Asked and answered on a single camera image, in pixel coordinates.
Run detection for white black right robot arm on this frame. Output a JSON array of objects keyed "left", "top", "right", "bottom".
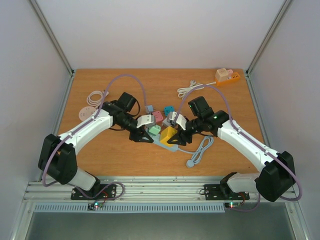
[{"left": 167, "top": 96, "right": 296, "bottom": 202}]

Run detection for light blue usb charger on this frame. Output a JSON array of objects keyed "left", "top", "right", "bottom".
[{"left": 145, "top": 104, "right": 156, "bottom": 114}]

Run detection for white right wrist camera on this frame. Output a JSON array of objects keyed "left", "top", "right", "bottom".
[{"left": 167, "top": 111, "right": 187, "bottom": 131}]

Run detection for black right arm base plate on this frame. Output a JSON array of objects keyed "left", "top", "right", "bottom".
[{"left": 198, "top": 184, "right": 250, "bottom": 201}]

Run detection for pink plug adapter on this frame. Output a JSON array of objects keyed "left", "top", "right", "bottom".
[{"left": 152, "top": 110, "right": 164, "bottom": 123}]

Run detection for white 66W usb charger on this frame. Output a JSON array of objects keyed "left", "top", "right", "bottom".
[{"left": 162, "top": 118, "right": 175, "bottom": 128}]

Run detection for orange power strip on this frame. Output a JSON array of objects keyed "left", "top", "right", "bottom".
[{"left": 215, "top": 72, "right": 241, "bottom": 87}]

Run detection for grey blue strip base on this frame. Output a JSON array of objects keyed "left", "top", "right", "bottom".
[{"left": 150, "top": 134, "right": 178, "bottom": 152}]

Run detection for grey cable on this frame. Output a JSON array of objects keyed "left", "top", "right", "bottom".
[{"left": 177, "top": 135, "right": 215, "bottom": 168}]

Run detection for left controller board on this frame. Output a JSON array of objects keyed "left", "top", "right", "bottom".
[{"left": 87, "top": 202, "right": 104, "bottom": 211}]

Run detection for controller board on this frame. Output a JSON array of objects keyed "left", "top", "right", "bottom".
[
  {"left": 224, "top": 201, "right": 244, "bottom": 209},
  {"left": 87, "top": 202, "right": 104, "bottom": 211}
]

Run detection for beige cube plug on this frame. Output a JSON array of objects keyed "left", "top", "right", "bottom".
[{"left": 215, "top": 68, "right": 229, "bottom": 81}]

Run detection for right controller board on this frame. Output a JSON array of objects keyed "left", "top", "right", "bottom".
[{"left": 224, "top": 201, "right": 244, "bottom": 209}]

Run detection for grey slotted cable duct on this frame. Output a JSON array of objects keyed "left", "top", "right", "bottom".
[{"left": 33, "top": 202, "right": 225, "bottom": 214}]

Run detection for round beige power strip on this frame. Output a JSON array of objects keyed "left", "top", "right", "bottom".
[{"left": 78, "top": 106, "right": 96, "bottom": 122}]

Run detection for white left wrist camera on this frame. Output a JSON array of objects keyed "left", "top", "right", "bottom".
[{"left": 136, "top": 114, "right": 156, "bottom": 128}]

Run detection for aluminium rail frame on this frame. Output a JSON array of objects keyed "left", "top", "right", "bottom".
[{"left": 9, "top": 69, "right": 311, "bottom": 240}]

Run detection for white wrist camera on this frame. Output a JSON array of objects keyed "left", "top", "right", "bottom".
[
  {"left": 136, "top": 114, "right": 156, "bottom": 128},
  {"left": 167, "top": 111, "right": 187, "bottom": 131}
]

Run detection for yellow cube socket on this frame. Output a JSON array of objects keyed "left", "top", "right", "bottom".
[{"left": 159, "top": 126, "right": 178, "bottom": 147}]

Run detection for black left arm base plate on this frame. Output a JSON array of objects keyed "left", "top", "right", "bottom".
[{"left": 70, "top": 183, "right": 117, "bottom": 201}]

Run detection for white cable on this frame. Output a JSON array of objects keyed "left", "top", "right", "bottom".
[{"left": 176, "top": 79, "right": 217, "bottom": 100}]

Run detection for teal plug adapter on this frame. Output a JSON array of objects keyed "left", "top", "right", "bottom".
[{"left": 163, "top": 105, "right": 175, "bottom": 116}]

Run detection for green small plug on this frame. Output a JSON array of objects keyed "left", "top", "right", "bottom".
[{"left": 147, "top": 124, "right": 162, "bottom": 136}]

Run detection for white power strip cord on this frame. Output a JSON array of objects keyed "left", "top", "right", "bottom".
[{"left": 86, "top": 89, "right": 110, "bottom": 107}]

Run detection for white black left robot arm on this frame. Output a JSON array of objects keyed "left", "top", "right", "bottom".
[{"left": 38, "top": 92, "right": 155, "bottom": 199}]

